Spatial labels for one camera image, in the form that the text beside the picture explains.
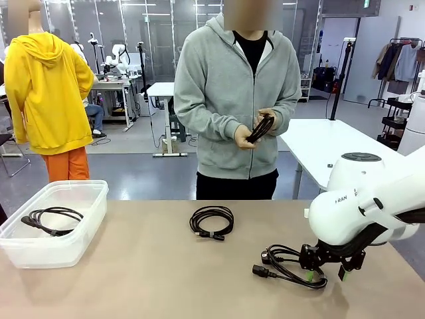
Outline orange trousers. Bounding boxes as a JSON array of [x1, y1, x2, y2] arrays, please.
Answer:
[[41, 146, 91, 183]]

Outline person's right hand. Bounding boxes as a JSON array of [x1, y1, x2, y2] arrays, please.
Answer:
[[234, 128, 264, 151]]

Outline grey step stool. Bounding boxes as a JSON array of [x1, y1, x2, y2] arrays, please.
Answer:
[[169, 112, 191, 143]]

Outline white height-adjustable desk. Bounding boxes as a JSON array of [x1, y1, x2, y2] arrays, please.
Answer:
[[145, 82, 177, 158]]

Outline navy jacket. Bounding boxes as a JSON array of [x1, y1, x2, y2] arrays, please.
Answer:
[[378, 43, 403, 81]]

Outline black clothes rack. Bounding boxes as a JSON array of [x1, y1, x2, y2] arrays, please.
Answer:
[[367, 37, 425, 109]]

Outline wooden shoe rack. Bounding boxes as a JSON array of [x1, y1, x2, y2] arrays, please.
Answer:
[[299, 78, 313, 102]]

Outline light blue shirt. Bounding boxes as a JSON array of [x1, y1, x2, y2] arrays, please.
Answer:
[[394, 45, 420, 83]]

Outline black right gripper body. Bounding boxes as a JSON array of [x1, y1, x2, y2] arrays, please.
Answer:
[[300, 244, 367, 272]]

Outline person's left hand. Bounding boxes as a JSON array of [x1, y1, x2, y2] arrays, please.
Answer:
[[255, 108, 284, 138]]

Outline grey frame workbench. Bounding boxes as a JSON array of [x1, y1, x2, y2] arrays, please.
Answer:
[[89, 78, 139, 132]]

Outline clear plastic storage container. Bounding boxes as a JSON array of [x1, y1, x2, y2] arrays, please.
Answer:
[[0, 179, 110, 269]]

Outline white rounded table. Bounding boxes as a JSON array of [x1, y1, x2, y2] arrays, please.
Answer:
[[278, 118, 404, 200]]

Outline black cable grey tie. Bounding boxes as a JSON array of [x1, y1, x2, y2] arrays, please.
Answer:
[[189, 205, 235, 241]]

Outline seated person in jeans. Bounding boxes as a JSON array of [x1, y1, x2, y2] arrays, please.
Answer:
[[84, 102, 108, 138]]

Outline black pole stand white top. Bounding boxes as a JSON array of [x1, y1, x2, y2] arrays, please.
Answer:
[[330, 37, 357, 121]]

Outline black tripod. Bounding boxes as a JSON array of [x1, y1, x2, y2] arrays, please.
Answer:
[[137, 41, 149, 100]]

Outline person in grey hoodie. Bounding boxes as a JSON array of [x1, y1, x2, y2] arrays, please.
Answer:
[[173, 13, 302, 200]]

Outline black stand with white head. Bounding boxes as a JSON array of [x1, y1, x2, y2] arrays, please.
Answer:
[[87, 32, 104, 76]]

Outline black metal chair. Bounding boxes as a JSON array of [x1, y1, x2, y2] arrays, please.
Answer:
[[0, 132, 31, 177]]

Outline black utility cart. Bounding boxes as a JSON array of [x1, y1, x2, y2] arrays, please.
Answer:
[[377, 96, 414, 150]]

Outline thin black USB cable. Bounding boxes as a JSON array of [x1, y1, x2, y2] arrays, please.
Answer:
[[248, 113, 276, 144]]

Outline person's right forearm grey sleeve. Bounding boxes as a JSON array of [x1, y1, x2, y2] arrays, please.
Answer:
[[174, 99, 242, 144]]

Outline white cylindrical appliance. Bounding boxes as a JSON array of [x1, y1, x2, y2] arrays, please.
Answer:
[[396, 69, 425, 157]]

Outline person's left forearm grey sleeve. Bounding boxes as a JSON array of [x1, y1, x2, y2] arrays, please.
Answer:
[[272, 89, 302, 134]]

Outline black luggage pile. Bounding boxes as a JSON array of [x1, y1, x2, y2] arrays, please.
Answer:
[[313, 66, 339, 93]]

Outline brown coat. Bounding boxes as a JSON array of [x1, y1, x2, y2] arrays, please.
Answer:
[[371, 43, 393, 80]]

